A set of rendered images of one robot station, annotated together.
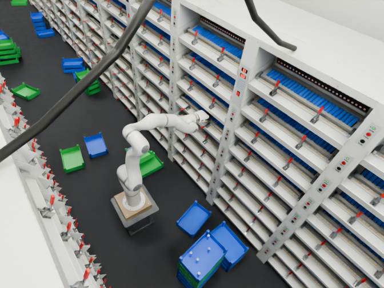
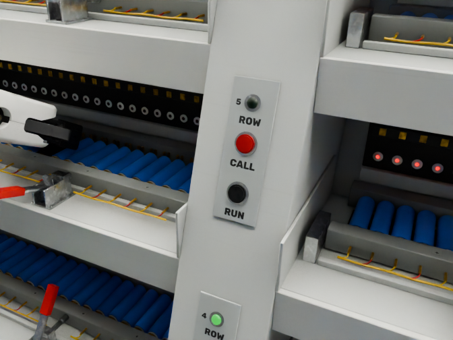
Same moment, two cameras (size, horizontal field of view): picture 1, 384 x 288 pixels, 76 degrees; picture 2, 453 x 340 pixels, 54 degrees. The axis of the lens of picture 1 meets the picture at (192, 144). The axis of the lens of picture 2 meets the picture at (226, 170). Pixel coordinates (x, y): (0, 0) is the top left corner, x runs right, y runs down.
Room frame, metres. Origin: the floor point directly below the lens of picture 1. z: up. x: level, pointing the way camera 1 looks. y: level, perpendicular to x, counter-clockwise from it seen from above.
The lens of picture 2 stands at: (0.98, -0.09, 1.05)
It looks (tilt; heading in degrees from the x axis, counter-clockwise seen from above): 10 degrees down; 336
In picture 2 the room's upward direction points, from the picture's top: 9 degrees clockwise
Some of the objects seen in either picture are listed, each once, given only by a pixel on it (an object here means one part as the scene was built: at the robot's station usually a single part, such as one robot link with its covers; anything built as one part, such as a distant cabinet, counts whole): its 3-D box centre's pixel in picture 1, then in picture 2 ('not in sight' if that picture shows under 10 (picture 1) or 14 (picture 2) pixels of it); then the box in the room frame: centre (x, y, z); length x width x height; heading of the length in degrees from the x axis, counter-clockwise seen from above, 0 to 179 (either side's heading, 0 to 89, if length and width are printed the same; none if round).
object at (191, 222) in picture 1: (194, 218); not in sight; (1.09, -0.11, 0.04); 0.30 x 0.20 x 0.08; 148
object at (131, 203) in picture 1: (132, 195); not in sight; (1.03, 0.43, 0.43); 0.19 x 0.19 x 0.18
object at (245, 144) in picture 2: not in sight; (246, 144); (1.31, -0.25, 1.01); 0.02 x 0.01 x 0.02; 44
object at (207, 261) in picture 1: (203, 255); not in sight; (0.63, -0.18, 0.44); 0.30 x 0.20 x 0.08; 140
